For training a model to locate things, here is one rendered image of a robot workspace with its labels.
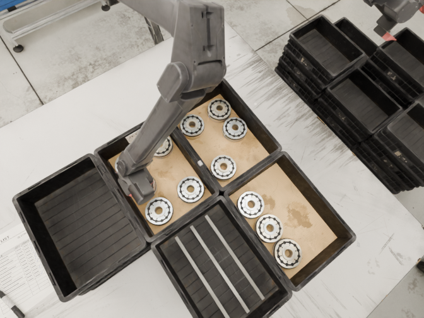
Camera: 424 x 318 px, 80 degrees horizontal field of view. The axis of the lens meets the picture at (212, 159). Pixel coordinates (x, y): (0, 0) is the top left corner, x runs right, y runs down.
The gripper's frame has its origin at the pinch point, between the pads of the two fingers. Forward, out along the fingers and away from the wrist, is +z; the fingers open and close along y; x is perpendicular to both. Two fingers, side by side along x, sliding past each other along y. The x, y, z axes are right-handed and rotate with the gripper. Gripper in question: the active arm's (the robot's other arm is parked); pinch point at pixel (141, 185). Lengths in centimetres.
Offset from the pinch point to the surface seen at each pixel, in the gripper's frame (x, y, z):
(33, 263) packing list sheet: 1, -52, 18
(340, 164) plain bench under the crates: -38, 82, 19
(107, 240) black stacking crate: -9.5, -20.7, 5.8
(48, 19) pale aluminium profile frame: 186, 1, 80
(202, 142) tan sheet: 3.5, 29.7, 6.6
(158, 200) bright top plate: -7.8, 2.3, 3.0
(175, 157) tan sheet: 4.3, 16.7, 6.5
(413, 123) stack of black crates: -46, 153, 41
